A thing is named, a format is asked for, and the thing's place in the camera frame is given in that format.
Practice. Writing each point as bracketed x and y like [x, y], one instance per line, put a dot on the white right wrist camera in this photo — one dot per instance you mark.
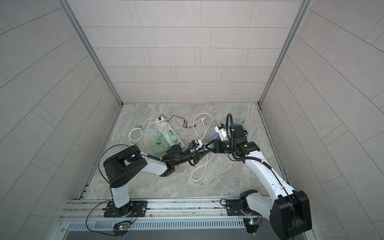
[221, 131]

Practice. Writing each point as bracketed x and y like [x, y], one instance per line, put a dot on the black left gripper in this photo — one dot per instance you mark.
[196, 158]

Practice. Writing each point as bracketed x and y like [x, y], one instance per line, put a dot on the circuit board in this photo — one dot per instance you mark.
[122, 226]
[252, 225]

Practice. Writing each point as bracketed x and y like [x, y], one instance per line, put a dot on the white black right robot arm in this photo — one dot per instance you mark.
[287, 210]

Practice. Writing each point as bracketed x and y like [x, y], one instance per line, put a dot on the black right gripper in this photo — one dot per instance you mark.
[216, 148]

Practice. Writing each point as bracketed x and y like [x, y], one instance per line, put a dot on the white multicolour power strip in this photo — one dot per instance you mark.
[168, 139]

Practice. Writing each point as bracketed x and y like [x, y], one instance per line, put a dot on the light green charger block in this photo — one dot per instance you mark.
[173, 138]

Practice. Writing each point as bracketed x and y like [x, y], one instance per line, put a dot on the white square charger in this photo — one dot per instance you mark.
[163, 126]

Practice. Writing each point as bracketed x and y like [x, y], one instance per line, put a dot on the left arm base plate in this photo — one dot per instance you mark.
[138, 207]

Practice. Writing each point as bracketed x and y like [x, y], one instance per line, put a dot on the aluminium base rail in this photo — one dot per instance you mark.
[168, 208]

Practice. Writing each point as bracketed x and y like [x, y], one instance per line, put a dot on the right circuit board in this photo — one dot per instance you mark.
[252, 225]

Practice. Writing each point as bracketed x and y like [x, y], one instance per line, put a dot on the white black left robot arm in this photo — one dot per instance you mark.
[126, 164]

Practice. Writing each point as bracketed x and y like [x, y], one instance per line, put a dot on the left circuit board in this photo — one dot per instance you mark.
[122, 226]

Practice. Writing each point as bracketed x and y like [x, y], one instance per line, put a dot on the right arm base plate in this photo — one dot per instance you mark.
[234, 208]

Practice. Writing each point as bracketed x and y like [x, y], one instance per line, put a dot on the purple power strip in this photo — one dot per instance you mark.
[214, 135]

